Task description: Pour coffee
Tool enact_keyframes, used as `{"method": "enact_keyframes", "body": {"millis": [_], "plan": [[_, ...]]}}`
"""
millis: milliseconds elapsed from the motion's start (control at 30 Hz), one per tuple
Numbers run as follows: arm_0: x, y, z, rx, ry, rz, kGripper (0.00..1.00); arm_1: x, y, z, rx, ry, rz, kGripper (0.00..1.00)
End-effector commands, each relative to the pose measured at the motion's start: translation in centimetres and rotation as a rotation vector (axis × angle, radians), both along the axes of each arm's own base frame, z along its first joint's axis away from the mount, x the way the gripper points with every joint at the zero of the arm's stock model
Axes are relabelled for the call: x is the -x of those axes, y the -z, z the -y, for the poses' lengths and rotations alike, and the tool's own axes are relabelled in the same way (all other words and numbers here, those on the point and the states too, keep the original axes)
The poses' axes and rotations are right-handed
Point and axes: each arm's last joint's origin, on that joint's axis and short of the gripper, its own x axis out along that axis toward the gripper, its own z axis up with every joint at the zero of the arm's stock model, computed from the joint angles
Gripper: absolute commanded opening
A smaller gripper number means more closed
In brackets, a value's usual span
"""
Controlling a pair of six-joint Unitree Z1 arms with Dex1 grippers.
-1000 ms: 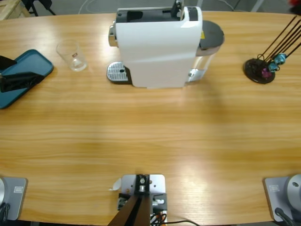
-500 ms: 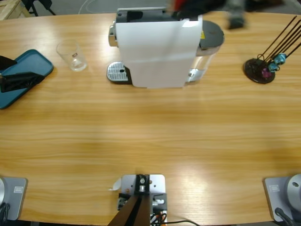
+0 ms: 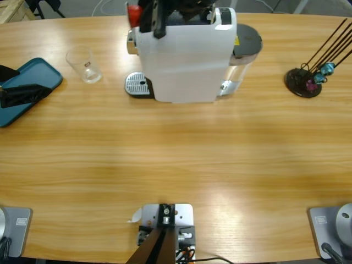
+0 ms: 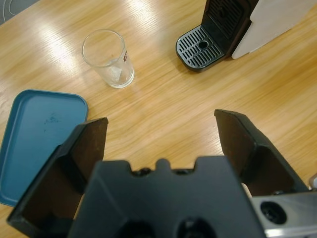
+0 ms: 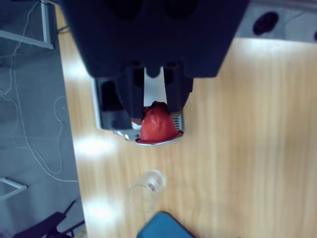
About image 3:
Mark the wooden crate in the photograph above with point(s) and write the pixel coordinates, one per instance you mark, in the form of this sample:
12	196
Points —
13	9

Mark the clear drinking glass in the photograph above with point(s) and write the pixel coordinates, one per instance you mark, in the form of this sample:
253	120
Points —
86	68

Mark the teal plastic tray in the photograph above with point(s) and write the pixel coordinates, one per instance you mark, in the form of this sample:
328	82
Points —
41	74

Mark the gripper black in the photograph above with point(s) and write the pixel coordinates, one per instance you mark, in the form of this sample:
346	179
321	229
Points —
192	5

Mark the white capsule coffee machine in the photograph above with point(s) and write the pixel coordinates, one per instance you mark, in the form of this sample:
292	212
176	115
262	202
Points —
181	60

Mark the white paper tab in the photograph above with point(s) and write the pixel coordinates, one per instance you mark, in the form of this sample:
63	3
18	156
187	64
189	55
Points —
134	217

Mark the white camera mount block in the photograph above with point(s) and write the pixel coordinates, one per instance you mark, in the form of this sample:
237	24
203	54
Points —
182	213

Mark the black capsule holder with rods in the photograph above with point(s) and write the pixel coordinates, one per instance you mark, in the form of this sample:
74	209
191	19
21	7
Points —
298	85

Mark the silver coffee machine lever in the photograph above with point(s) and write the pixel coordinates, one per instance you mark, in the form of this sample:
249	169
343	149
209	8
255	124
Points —
209	15

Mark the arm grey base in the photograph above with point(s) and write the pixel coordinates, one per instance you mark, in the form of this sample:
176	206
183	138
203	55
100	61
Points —
19	233
319	231

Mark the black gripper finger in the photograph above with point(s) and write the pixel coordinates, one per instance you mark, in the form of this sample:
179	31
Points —
8	73
22	94

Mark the grey metal leg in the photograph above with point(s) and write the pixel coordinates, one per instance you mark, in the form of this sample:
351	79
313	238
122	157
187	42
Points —
301	5

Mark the red coffee capsule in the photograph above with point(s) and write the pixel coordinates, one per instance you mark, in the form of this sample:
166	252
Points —
134	15

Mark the dark camera post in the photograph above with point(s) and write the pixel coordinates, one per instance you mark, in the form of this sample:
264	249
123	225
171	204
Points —
159	247

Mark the clear water tank black lid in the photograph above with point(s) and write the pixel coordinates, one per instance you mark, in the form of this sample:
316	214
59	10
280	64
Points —
247	38

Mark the black chair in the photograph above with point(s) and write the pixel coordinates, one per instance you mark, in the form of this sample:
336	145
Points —
44	5

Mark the purple coffee capsule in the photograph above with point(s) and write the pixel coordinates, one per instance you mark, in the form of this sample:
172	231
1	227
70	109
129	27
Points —
311	85

